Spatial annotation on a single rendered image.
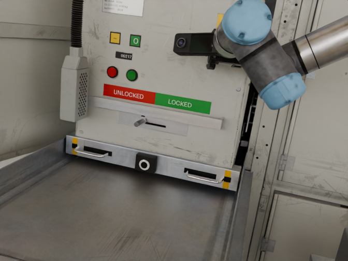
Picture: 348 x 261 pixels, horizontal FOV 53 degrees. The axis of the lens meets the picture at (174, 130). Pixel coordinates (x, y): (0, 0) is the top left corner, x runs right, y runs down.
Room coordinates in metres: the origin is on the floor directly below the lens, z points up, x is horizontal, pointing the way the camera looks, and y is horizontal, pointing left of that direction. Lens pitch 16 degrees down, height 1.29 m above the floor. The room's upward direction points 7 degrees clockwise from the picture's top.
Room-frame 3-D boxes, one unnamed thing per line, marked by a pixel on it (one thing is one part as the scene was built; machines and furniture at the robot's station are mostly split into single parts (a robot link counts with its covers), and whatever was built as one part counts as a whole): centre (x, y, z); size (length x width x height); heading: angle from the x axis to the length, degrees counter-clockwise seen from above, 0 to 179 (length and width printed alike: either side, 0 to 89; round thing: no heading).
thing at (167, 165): (0.99, 0.06, 0.90); 0.54 x 0.05 x 0.06; 77
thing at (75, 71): (0.95, 0.28, 1.09); 0.08 x 0.05 x 0.17; 167
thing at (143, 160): (0.95, 0.07, 0.90); 0.06 x 0.03 x 0.05; 77
